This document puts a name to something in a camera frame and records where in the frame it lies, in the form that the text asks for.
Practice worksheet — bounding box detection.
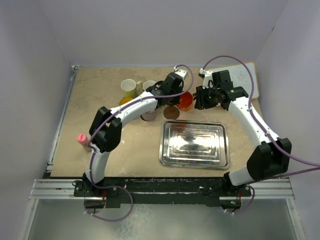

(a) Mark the purple cable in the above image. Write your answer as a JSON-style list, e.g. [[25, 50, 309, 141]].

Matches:
[[83, 64, 195, 222], [202, 55, 320, 215]]

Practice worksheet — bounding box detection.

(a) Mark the yellow translucent cup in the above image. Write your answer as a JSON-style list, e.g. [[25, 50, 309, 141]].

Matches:
[[119, 97, 133, 106]]

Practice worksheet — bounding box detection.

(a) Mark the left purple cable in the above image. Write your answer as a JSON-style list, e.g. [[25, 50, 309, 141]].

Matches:
[[83, 64, 195, 222]]

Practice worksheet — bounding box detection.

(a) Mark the silver metal tray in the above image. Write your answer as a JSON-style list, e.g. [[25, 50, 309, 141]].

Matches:
[[159, 119, 231, 170]]

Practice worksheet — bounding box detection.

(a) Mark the white whiteboard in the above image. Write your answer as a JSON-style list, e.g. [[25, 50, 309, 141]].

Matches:
[[210, 61, 260, 99]]

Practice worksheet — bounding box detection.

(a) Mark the black mug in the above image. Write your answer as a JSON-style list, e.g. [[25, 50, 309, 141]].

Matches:
[[142, 80, 163, 92]]

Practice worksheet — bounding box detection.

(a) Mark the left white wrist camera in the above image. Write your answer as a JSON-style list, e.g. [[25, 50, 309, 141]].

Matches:
[[173, 66, 189, 81]]

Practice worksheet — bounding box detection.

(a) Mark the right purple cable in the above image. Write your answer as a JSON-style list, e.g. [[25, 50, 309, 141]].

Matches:
[[202, 55, 320, 215]]

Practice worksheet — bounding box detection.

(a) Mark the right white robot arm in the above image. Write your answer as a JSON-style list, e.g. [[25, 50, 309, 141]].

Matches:
[[194, 69, 292, 196]]

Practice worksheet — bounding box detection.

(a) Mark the purple translucent cup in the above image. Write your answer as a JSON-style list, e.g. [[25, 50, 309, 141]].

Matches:
[[140, 110, 157, 122]]

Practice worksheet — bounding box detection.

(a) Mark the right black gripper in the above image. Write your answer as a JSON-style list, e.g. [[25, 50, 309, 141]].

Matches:
[[195, 84, 221, 110]]

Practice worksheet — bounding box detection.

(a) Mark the aluminium frame rail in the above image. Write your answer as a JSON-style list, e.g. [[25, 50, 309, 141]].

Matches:
[[30, 65, 81, 200]]

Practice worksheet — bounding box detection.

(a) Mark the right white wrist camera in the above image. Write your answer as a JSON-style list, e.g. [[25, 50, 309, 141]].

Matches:
[[198, 68, 214, 89]]

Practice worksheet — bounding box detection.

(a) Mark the orange translucent cup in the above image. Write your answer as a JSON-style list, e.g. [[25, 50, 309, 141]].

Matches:
[[176, 92, 194, 112]]

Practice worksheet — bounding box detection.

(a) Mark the yellow-green mug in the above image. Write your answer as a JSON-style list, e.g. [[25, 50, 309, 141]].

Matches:
[[120, 79, 143, 99]]

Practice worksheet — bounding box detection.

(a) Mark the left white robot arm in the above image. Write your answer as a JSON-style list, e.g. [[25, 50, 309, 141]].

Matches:
[[85, 69, 188, 196]]

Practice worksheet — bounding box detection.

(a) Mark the pink cylinder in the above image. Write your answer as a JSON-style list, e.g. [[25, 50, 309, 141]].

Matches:
[[77, 133, 91, 152]]

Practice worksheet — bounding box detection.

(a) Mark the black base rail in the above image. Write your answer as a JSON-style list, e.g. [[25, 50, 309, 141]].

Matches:
[[71, 176, 252, 209]]

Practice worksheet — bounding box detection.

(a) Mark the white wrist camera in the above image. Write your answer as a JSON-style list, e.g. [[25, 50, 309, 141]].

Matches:
[[173, 66, 189, 81], [198, 68, 214, 89]]

